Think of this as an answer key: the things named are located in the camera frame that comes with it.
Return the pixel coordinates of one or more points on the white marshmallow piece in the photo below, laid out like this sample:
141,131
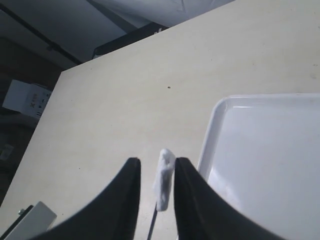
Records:
163,179

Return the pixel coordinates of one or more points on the white cardboard box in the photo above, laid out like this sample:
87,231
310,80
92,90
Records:
27,99

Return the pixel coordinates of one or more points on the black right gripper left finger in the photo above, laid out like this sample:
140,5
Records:
112,215

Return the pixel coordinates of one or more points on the thin metal skewer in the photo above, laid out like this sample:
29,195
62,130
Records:
152,224

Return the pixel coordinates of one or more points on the grey wrinkled backdrop curtain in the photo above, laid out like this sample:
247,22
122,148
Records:
164,12

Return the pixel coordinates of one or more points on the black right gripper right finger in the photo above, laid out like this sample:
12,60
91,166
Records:
212,207

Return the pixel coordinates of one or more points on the white rectangular plastic tray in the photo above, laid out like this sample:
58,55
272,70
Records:
261,153

